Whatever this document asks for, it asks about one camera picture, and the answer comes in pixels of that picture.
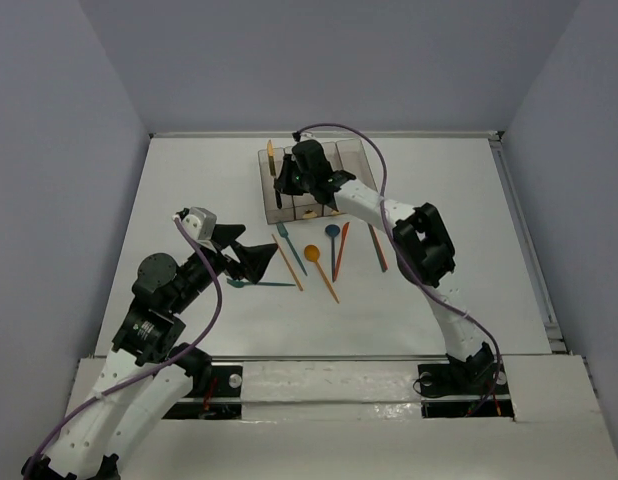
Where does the yellow chopstick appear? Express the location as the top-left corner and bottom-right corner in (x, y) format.
(271, 233), (304, 292)

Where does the gold knife green handle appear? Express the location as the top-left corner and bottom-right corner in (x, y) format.
(266, 139), (283, 210)

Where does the yellow plastic spoon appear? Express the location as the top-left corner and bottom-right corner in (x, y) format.
(304, 244), (340, 304)

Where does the blue plastic spoon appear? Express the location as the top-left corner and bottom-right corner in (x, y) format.
(325, 224), (341, 281)

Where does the orange plastic knife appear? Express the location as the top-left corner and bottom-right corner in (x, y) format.
(332, 222), (350, 282)

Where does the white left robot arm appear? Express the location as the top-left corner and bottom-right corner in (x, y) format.
(22, 221), (278, 479)

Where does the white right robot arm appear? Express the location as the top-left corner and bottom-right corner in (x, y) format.
(266, 139), (502, 398)

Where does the clear bin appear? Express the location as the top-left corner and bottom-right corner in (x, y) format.
(335, 139), (378, 191)
(282, 146), (320, 220)
(258, 148), (295, 225)
(309, 142), (350, 217)

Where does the white front platform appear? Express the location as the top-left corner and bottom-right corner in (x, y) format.
(119, 355), (618, 479)

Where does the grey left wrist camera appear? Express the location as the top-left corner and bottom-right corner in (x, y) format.
(173, 207), (217, 244)

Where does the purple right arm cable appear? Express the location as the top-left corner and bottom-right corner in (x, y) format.
(291, 122), (506, 401)

